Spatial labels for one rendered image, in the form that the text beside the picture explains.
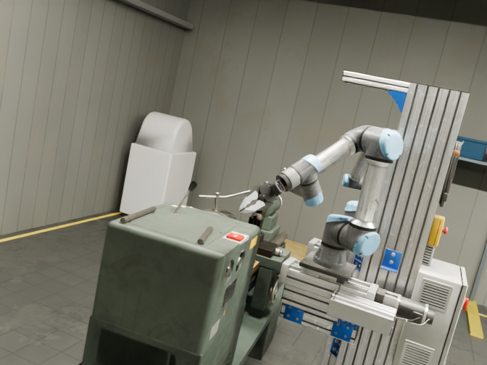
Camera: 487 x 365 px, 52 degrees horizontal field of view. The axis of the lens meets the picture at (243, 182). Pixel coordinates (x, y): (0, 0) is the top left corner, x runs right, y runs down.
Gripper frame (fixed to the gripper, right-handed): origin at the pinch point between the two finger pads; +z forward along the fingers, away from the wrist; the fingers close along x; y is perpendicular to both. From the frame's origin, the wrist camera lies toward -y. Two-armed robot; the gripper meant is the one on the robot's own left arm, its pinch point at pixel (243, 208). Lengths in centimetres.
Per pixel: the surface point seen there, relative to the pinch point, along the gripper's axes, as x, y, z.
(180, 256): -1.4, 16.3, 24.6
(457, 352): -210, 239, -176
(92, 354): -15, 50, 69
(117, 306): -4, 37, 51
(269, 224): -18, 169, -68
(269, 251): -28, 115, -38
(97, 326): -7, 45, 62
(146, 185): 94, 445, -64
